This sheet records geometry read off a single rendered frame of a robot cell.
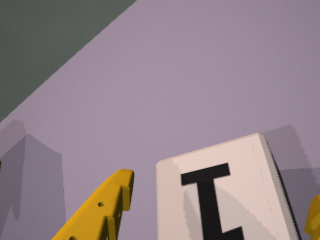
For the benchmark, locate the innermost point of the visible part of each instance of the beige cube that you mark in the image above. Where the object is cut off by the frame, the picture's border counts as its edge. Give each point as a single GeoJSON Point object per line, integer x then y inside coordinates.
{"type": "Point", "coordinates": [229, 191]}

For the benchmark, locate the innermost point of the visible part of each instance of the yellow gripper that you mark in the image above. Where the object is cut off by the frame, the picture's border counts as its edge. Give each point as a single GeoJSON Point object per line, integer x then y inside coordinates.
{"type": "Point", "coordinates": [100, 216]}

